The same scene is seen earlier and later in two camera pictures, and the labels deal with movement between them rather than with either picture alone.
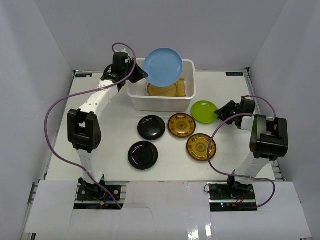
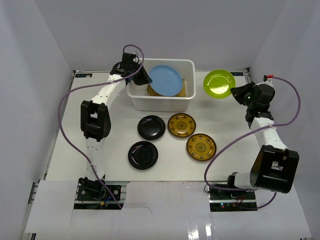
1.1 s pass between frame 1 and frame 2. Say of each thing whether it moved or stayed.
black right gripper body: moved
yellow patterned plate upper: stayed
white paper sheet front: stayed
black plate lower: stayed
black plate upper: stayed
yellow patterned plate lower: stayed
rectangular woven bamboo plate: stayed
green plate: moved
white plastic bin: stayed
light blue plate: moved
